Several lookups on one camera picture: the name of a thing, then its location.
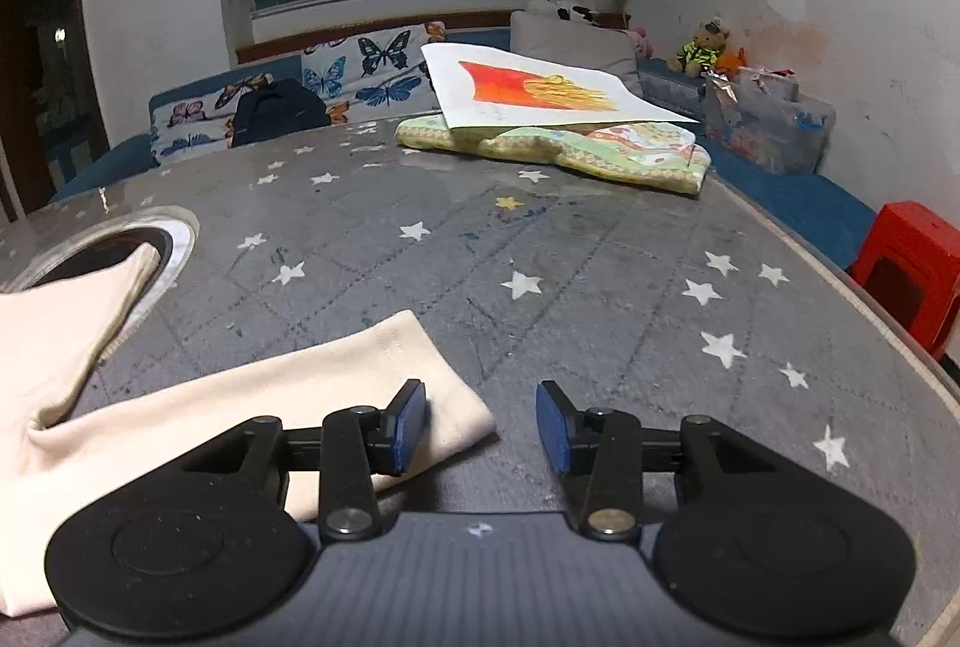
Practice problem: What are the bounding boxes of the cream pants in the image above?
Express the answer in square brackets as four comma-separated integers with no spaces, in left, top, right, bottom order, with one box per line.
[0,240,497,618]

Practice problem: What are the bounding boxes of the dark blue backpack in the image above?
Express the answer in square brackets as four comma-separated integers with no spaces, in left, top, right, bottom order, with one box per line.
[229,79,332,149]

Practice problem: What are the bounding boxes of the black and white plush toy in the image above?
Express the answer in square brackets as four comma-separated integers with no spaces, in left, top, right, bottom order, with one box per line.
[523,0,601,29]

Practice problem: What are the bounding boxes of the painting of red flag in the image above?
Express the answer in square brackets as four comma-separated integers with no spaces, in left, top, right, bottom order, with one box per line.
[420,42,701,133]

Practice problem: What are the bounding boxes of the red plastic stool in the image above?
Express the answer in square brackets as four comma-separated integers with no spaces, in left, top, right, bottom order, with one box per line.
[847,201,960,360]

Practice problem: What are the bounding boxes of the green patterned folded blanket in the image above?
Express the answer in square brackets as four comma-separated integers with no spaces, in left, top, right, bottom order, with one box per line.
[395,115,712,197]

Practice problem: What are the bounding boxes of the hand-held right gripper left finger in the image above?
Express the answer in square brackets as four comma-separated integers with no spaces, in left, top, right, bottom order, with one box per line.
[177,378,429,540]

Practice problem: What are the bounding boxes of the clear plastic storage box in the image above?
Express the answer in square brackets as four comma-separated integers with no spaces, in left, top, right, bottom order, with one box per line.
[701,68,836,175]

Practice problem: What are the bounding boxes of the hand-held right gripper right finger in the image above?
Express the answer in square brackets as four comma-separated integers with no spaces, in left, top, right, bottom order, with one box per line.
[535,381,797,540]

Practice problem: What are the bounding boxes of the teddy bear in yellow vest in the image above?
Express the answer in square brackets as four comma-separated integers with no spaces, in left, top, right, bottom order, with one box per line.
[667,16,732,79]

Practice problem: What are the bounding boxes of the round metal table inset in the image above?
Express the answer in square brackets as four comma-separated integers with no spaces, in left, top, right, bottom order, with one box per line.
[10,207,201,326]

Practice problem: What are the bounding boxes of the grey pillow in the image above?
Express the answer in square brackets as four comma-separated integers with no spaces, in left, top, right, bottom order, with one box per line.
[509,10,646,100]

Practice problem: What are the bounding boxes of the butterfly print cushion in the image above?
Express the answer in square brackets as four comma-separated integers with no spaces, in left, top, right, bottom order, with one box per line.
[149,21,448,167]

